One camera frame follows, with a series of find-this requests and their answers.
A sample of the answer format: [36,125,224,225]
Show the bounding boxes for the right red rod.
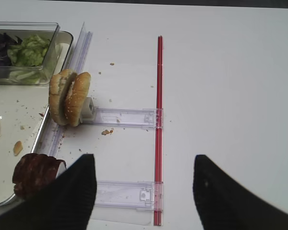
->
[154,35,163,226]

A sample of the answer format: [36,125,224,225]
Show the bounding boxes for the clear rail under sesame buns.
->
[80,107,163,129]

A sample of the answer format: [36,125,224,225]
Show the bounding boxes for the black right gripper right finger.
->
[192,155,288,230]

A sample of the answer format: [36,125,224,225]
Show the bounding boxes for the sesame bun top left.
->
[48,69,77,126]

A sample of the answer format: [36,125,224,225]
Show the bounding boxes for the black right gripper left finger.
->
[0,154,97,230]

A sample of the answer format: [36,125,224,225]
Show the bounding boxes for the sesame bun top right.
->
[64,72,91,127]

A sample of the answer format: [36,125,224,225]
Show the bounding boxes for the brown meat patty stack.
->
[12,153,66,200]

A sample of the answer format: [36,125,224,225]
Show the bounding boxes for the green lettuce pieces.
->
[8,34,50,67]

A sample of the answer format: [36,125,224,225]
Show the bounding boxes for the sesame bun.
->
[64,72,91,127]
[48,69,77,126]

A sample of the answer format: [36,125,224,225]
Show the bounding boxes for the shredded purple cabbage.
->
[0,33,22,66]

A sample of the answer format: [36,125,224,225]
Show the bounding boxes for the cream metal tray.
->
[0,29,73,206]

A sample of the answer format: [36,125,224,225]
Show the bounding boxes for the clear rail under patties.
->
[95,181,163,211]

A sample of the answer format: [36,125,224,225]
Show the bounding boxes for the clear plastic salad box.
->
[0,22,61,85]

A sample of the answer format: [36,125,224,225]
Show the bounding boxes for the grey pusher block at buns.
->
[79,97,96,124]

